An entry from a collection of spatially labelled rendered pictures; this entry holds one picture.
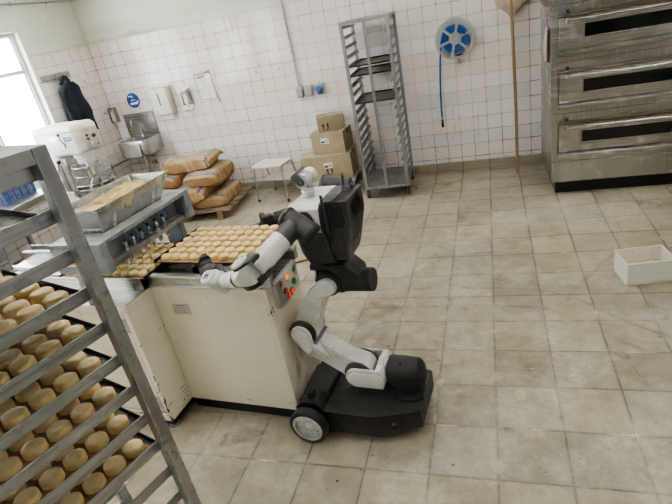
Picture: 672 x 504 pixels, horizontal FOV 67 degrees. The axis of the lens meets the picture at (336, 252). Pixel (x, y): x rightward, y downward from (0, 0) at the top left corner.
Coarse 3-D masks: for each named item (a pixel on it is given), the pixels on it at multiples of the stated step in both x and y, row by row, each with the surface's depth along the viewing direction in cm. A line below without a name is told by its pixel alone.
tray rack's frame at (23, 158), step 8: (0, 152) 96; (8, 152) 94; (16, 152) 92; (24, 152) 92; (0, 160) 89; (8, 160) 90; (16, 160) 91; (24, 160) 92; (32, 160) 94; (0, 168) 89; (8, 168) 90; (16, 168) 92; (24, 168) 93; (0, 176) 90
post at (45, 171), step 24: (48, 168) 96; (48, 192) 97; (72, 216) 101; (72, 240) 101; (96, 264) 106; (96, 288) 106; (120, 336) 112; (120, 360) 116; (144, 384) 119; (144, 408) 121; (168, 432) 126; (168, 456) 127
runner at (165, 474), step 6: (168, 468) 131; (162, 474) 130; (168, 474) 131; (156, 480) 128; (162, 480) 130; (150, 486) 127; (156, 486) 128; (144, 492) 126; (150, 492) 127; (138, 498) 124; (144, 498) 126
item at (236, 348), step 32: (160, 288) 261; (192, 288) 253; (192, 320) 264; (224, 320) 256; (256, 320) 249; (288, 320) 259; (192, 352) 276; (224, 352) 267; (256, 352) 259; (288, 352) 259; (192, 384) 289; (224, 384) 280; (256, 384) 271; (288, 384) 263; (288, 416) 279
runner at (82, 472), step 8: (144, 416) 123; (136, 424) 122; (144, 424) 123; (128, 432) 120; (136, 432) 122; (112, 440) 117; (120, 440) 118; (104, 448) 115; (112, 448) 117; (96, 456) 114; (104, 456) 115; (88, 464) 112; (96, 464) 114; (80, 472) 111; (88, 472) 113; (64, 480) 108; (72, 480) 110; (80, 480) 111; (56, 488) 107; (64, 488) 108; (72, 488) 110; (48, 496) 106; (56, 496) 107
